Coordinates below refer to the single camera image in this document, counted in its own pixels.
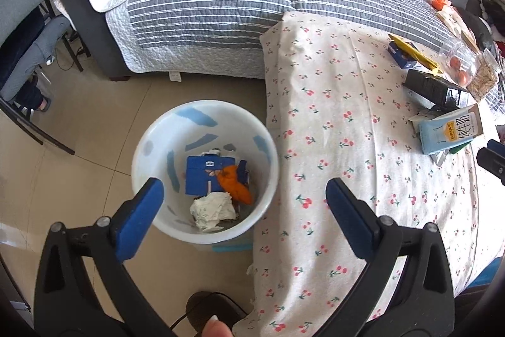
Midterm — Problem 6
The white blue-patterned trash bin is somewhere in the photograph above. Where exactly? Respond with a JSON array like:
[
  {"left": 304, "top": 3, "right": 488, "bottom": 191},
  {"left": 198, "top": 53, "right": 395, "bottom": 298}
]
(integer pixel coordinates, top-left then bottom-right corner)
[{"left": 131, "top": 100, "right": 279, "bottom": 245}]

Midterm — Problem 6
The black cable on floor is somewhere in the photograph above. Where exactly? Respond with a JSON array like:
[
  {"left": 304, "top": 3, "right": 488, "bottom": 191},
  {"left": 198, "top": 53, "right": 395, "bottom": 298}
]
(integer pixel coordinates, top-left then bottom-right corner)
[{"left": 169, "top": 291, "right": 247, "bottom": 334}]

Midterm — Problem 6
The blue snack box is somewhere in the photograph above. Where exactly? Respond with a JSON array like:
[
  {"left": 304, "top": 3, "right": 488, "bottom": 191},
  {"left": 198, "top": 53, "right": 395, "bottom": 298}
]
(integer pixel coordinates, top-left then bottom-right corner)
[{"left": 185, "top": 154, "right": 250, "bottom": 197}]

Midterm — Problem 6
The orange peel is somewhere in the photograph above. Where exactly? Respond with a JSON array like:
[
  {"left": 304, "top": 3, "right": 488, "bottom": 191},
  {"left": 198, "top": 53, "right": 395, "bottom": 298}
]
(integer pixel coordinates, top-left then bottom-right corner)
[{"left": 217, "top": 165, "right": 253, "bottom": 205}]

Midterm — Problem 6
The small blue box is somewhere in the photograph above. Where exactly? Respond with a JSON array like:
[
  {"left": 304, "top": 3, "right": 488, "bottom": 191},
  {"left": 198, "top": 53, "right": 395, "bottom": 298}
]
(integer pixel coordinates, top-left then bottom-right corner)
[{"left": 388, "top": 41, "right": 417, "bottom": 70}]

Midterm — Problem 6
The cherry print tablecloth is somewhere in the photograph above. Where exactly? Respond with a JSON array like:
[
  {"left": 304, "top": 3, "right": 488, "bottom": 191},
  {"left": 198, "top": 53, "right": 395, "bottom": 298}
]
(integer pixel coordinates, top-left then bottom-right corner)
[{"left": 234, "top": 12, "right": 501, "bottom": 336}]

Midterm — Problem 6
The pile of clothes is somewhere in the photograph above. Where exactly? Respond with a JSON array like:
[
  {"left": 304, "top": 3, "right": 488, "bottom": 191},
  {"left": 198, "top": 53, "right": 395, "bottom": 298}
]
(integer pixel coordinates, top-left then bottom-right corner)
[{"left": 466, "top": 0, "right": 504, "bottom": 55}]

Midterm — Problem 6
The glass jar with sticks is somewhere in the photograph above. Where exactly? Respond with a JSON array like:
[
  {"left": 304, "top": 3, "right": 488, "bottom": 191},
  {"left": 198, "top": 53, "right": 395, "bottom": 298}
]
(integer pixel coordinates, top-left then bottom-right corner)
[{"left": 467, "top": 50, "right": 501, "bottom": 102}]

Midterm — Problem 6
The yellow snack wrapper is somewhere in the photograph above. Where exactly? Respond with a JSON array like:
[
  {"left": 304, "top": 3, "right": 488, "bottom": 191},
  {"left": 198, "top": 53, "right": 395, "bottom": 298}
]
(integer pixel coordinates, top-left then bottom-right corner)
[{"left": 389, "top": 33, "right": 441, "bottom": 73}]

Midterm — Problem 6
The pale green paper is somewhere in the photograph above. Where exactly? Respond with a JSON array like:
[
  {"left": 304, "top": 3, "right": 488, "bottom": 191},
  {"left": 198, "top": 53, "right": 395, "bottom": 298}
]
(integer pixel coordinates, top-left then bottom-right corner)
[{"left": 189, "top": 192, "right": 238, "bottom": 233}]

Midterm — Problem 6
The clear jar with tomatoes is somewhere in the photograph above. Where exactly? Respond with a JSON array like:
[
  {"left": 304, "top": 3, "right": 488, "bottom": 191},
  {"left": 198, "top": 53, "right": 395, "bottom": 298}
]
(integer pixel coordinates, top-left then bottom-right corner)
[{"left": 439, "top": 39, "right": 478, "bottom": 87}]

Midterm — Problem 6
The grey striped quilt cover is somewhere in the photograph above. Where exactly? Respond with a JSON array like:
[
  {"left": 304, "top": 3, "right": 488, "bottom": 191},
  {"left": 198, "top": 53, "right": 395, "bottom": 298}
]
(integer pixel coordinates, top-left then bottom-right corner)
[{"left": 54, "top": 0, "right": 450, "bottom": 80}]

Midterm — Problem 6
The black plastic tray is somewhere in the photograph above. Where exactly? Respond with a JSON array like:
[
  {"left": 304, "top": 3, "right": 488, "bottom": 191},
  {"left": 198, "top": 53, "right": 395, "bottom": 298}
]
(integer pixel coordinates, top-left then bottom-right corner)
[{"left": 403, "top": 69, "right": 471, "bottom": 112}]

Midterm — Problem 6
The light blue milk carton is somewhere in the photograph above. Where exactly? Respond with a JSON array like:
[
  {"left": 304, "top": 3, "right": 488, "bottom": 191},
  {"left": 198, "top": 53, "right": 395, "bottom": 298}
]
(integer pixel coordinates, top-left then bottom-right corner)
[{"left": 419, "top": 104, "right": 483, "bottom": 155}]

